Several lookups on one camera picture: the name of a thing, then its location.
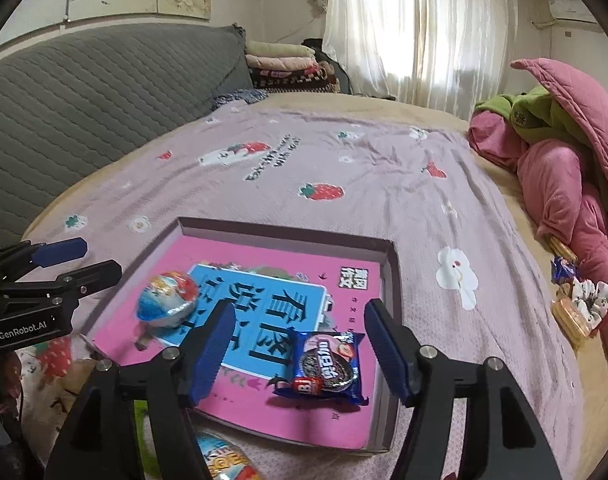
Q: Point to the white floral scrunchie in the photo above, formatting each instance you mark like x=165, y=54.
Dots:
x=591, y=302

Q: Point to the blue candy wrapper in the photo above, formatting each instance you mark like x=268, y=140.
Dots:
x=564, y=270

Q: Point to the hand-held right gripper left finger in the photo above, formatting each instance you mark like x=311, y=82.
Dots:
x=211, y=355

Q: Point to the clear biscuit packet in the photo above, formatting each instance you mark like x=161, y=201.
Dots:
x=570, y=317

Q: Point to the dark cloth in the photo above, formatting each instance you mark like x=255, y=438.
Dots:
x=314, y=44

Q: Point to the white sheer curtain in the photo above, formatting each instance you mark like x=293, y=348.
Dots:
x=409, y=25

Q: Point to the green blanket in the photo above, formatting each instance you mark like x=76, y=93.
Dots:
x=534, y=115

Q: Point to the white air conditioner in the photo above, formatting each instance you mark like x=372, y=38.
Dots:
x=574, y=10

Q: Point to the pink picture book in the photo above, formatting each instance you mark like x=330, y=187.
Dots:
x=233, y=250

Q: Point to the blue cookie packet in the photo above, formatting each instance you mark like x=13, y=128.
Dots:
x=324, y=365

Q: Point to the pink quilt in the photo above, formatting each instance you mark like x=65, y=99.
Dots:
x=554, y=175

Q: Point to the blue red toy egg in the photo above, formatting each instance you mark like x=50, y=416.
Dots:
x=166, y=297

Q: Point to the grey quilted headboard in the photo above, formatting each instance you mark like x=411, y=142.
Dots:
x=108, y=95

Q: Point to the orange silver toy egg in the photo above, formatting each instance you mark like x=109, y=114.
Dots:
x=221, y=455

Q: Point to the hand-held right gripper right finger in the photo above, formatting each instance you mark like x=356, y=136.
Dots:
x=384, y=345

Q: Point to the dark checkered folded blanket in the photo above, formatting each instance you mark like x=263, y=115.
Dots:
x=294, y=81

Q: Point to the pink folded blanket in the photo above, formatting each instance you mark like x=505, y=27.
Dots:
x=284, y=63

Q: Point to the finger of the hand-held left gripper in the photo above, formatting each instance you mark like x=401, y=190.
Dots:
x=61, y=251
x=93, y=272

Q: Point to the beige folded blanket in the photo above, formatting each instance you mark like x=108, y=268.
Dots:
x=279, y=49

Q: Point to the grey cardboard box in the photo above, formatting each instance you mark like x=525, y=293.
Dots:
x=390, y=270

